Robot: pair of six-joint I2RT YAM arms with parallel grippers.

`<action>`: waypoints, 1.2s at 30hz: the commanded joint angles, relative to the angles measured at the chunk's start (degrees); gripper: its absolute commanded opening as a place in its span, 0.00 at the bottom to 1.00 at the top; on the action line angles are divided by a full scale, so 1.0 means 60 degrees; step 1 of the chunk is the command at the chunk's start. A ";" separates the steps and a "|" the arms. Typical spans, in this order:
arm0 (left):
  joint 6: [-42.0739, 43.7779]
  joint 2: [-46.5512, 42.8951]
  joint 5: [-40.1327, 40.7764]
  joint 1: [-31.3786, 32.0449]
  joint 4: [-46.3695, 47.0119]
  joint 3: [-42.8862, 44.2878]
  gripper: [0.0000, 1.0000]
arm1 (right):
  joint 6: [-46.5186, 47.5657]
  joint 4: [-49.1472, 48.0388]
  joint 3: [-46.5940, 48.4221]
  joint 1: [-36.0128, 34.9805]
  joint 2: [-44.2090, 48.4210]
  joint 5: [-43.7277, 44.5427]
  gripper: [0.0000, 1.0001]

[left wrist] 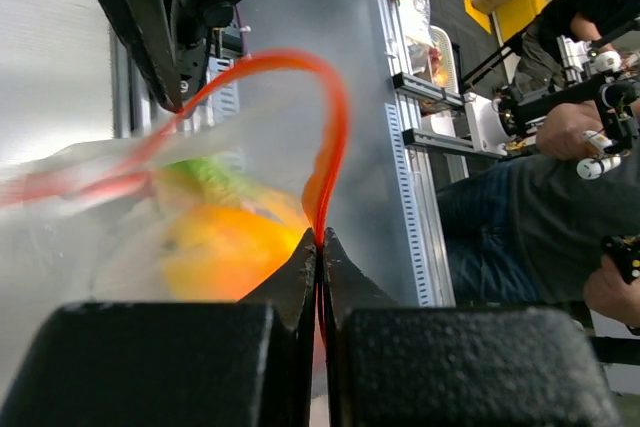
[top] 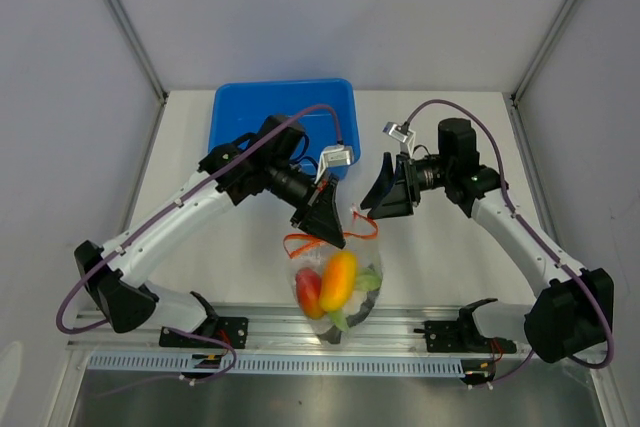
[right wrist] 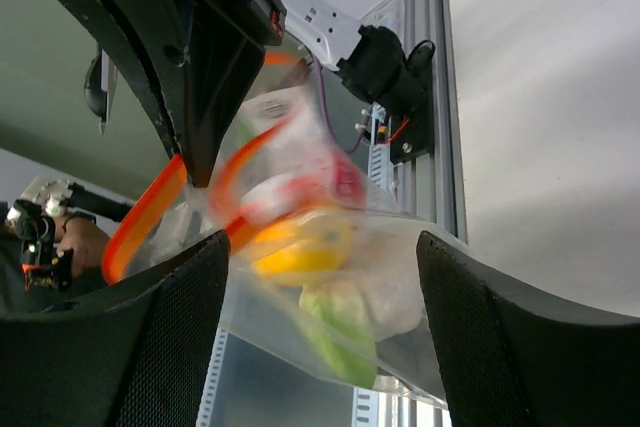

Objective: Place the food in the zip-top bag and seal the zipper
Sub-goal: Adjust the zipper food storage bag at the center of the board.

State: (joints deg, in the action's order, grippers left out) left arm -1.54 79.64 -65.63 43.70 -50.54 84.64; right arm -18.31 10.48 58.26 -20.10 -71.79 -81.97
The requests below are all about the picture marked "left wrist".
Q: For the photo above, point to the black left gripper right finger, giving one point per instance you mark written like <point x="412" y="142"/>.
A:
<point x="498" y="366"/>

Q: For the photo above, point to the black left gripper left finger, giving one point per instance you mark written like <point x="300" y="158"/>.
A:
<point x="247" y="363"/>

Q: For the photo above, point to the orange yellow mango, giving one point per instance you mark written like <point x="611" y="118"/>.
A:
<point x="219" y="253"/>

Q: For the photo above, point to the clear orange-zip plastic bag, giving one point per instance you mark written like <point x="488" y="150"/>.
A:
<point x="87" y="223"/>

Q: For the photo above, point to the white cauliflower with leaves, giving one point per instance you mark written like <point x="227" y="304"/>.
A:
<point x="208" y="181"/>

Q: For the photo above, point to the person's left hand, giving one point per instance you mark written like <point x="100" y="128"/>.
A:
<point x="606" y="293"/>

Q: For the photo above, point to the person's right hand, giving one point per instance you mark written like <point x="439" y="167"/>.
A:
<point x="560" y="135"/>

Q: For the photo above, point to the seated person grey shirt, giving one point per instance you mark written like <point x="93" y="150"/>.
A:
<point x="529" y="230"/>

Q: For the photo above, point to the standing person dark clothes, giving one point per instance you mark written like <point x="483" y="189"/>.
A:
<point x="540" y="63"/>

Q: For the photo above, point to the white slotted cable duct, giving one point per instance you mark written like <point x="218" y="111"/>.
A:
<point x="422" y="285"/>

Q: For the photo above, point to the aluminium rail frame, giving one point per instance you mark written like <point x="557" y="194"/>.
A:
<point x="400" y="122"/>

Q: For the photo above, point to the teleoperation leader arm handle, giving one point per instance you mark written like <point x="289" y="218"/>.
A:
<point x="610" y="95"/>

